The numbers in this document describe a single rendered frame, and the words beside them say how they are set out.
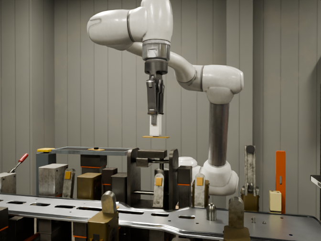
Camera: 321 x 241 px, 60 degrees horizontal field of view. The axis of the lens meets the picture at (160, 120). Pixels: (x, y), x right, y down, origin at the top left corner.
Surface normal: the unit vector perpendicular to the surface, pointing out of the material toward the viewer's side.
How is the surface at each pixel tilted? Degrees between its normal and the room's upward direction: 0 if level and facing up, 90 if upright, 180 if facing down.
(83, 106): 90
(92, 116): 90
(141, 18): 89
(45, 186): 90
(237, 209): 102
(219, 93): 119
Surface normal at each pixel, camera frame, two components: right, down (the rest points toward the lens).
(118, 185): -0.24, 0.01
